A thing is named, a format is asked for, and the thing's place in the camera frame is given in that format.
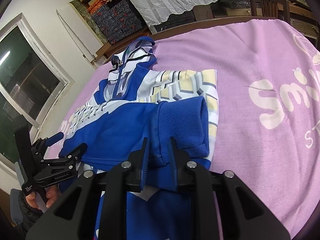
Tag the blue white red hooded jacket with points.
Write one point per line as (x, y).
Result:
(125, 120)

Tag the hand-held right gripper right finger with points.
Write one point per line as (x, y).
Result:
(175, 160)

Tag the stack of flat cardboard boxes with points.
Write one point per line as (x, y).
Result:
(302, 20)

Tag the green patterned board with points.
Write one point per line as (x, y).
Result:
(92, 25)

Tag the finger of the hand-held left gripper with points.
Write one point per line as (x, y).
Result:
(56, 137)
(75, 153)

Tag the stack of blue patterned boxes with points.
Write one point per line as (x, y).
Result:
(117, 20)

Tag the pink printed blanket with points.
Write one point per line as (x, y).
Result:
(250, 155)

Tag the wooden cabinet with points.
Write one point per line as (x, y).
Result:
(105, 50)

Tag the white framed window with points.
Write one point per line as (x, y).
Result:
(25, 80)

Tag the person's left forearm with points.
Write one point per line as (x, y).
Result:
(28, 217)

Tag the stack of orange boxes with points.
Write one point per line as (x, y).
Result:
(100, 3)

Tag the person's left hand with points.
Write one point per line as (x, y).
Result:
(53, 192)

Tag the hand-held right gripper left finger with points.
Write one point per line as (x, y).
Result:
(142, 160)

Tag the white board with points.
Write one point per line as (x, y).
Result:
(75, 30)

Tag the dark wooden chair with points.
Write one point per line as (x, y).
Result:
(265, 5)

